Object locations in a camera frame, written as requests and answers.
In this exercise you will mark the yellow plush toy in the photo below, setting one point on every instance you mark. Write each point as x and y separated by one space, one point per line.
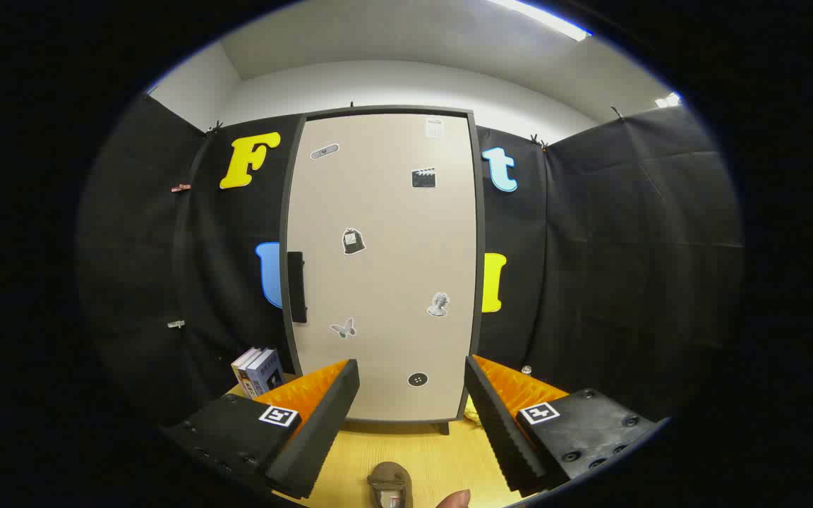
473 413

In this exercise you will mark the long ceiling light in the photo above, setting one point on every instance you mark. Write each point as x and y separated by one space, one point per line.
540 17

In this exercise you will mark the dark grey shoe cabinet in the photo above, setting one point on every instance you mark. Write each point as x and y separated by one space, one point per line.
385 110

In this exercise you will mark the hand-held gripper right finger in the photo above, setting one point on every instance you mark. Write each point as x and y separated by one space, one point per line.
498 430

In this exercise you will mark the black backdrop cloth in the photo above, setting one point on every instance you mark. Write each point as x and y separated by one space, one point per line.
625 247

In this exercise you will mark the pink clip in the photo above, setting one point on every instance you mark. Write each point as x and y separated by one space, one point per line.
181 188

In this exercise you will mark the black binder clip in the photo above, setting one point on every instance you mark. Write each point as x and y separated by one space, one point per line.
214 128
539 141
617 112

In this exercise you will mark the blue book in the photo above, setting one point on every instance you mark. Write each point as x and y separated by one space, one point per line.
265 370

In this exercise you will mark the small ceiling light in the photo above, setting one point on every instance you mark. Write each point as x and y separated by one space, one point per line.
667 99

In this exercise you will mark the white book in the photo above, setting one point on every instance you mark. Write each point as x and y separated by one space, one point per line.
244 367

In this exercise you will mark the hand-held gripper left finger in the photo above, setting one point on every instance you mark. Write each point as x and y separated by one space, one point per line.
322 430

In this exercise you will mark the brown fuzzy shoe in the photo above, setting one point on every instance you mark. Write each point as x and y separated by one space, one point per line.
389 480

